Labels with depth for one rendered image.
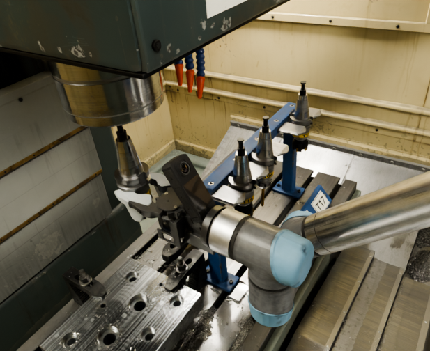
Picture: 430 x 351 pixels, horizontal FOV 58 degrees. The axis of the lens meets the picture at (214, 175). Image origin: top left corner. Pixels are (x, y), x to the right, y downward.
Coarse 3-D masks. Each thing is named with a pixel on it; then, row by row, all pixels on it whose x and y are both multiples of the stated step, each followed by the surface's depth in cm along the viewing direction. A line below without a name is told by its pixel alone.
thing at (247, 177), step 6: (240, 156) 83; (246, 156) 84; (234, 162) 86; (240, 162) 84; (246, 162) 84; (234, 168) 86; (240, 168) 85; (246, 168) 85; (234, 174) 87; (240, 174) 85; (246, 174) 86; (234, 180) 87; (240, 180) 86; (246, 180) 86
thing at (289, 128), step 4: (284, 124) 109; (288, 124) 109; (292, 124) 108; (280, 128) 107; (284, 128) 107; (288, 128) 107; (292, 128) 107; (296, 128) 106; (300, 128) 106; (304, 128) 106; (284, 132) 106; (288, 132) 105; (292, 132) 105; (296, 132) 105; (300, 132) 105; (304, 132) 105
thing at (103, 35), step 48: (0, 0) 44; (48, 0) 40; (96, 0) 36; (144, 0) 35; (192, 0) 41; (288, 0) 60; (0, 48) 51; (48, 48) 44; (96, 48) 40; (144, 48) 37; (192, 48) 43
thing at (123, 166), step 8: (128, 136) 67; (120, 144) 66; (128, 144) 66; (120, 152) 67; (128, 152) 67; (136, 152) 68; (120, 160) 68; (128, 160) 67; (136, 160) 68; (120, 168) 69; (128, 168) 68; (136, 168) 69; (128, 176) 69
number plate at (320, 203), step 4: (320, 192) 124; (316, 196) 123; (320, 196) 124; (324, 196) 125; (316, 200) 122; (320, 200) 123; (324, 200) 124; (312, 204) 120; (316, 204) 121; (320, 204) 122; (324, 204) 124; (328, 204) 125; (316, 208) 121; (320, 208) 122; (324, 208) 123
